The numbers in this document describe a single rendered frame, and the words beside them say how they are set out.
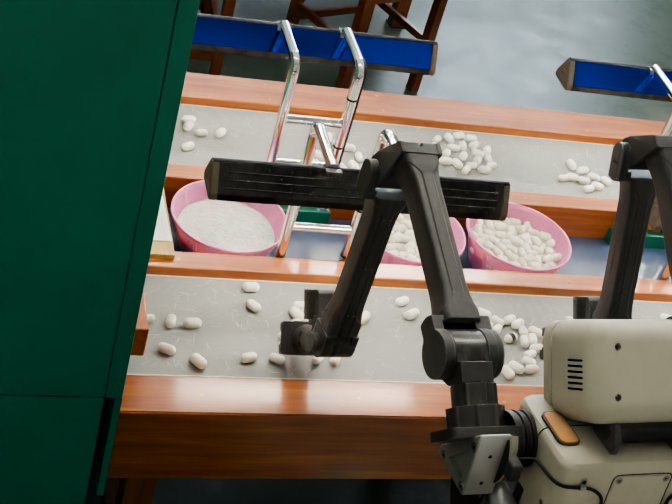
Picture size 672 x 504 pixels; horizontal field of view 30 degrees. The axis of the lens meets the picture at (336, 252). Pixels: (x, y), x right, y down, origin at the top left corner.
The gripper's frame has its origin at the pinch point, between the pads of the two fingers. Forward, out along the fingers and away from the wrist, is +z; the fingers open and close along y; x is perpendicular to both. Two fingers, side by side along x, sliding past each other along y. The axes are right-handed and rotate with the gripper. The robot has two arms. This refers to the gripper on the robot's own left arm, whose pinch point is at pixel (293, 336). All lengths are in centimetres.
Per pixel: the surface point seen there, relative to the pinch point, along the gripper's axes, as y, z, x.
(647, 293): -91, 15, -14
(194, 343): 20.5, -0.1, 2.4
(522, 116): -83, 71, -63
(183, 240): 19.2, 26.4, -19.2
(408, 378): -23.4, -5.9, 7.1
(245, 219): 4.1, 32.3, -25.4
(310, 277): -7.1, 14.5, -12.7
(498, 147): -72, 63, -53
